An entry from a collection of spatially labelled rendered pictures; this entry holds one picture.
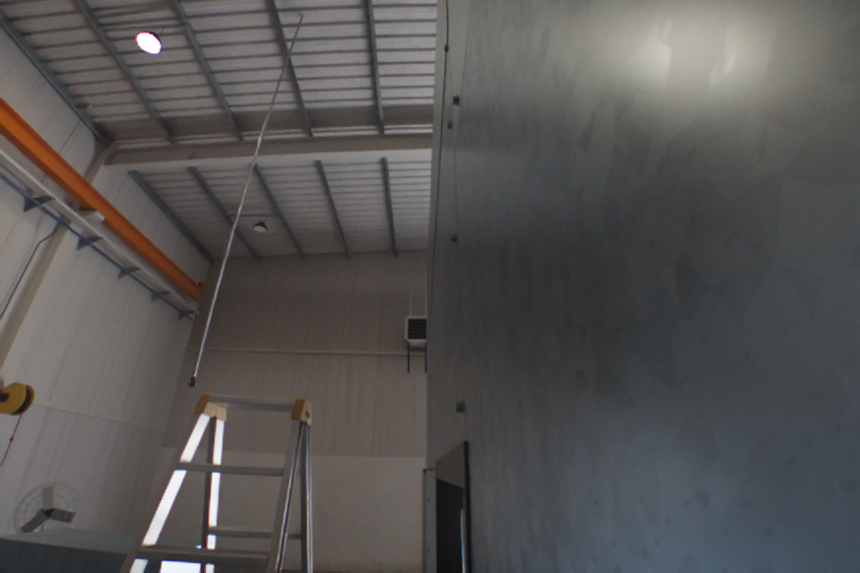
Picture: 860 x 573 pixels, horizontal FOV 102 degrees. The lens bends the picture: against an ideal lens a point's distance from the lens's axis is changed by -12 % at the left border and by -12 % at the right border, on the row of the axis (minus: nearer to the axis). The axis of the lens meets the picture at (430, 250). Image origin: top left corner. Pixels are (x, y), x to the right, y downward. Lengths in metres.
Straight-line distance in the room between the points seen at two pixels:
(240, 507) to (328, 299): 5.53
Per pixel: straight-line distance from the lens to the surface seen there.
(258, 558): 1.26
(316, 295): 11.90
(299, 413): 1.41
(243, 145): 8.74
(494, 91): 0.20
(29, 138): 8.35
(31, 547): 3.71
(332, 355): 11.20
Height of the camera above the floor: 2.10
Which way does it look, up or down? 30 degrees up
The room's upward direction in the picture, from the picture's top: straight up
